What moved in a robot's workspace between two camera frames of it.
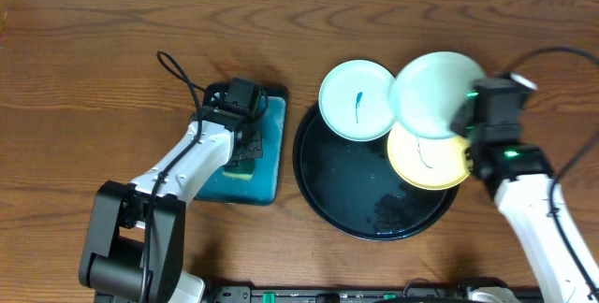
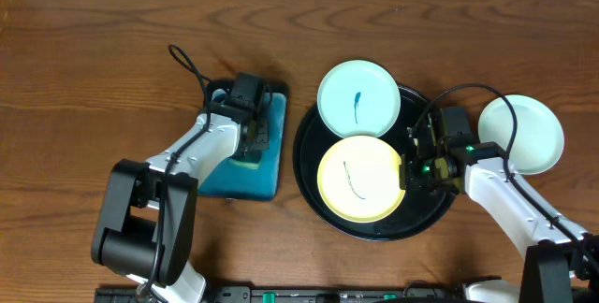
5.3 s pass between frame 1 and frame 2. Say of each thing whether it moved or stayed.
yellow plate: moved
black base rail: stayed
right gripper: moved
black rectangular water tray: stayed
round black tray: stayed
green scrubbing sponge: moved
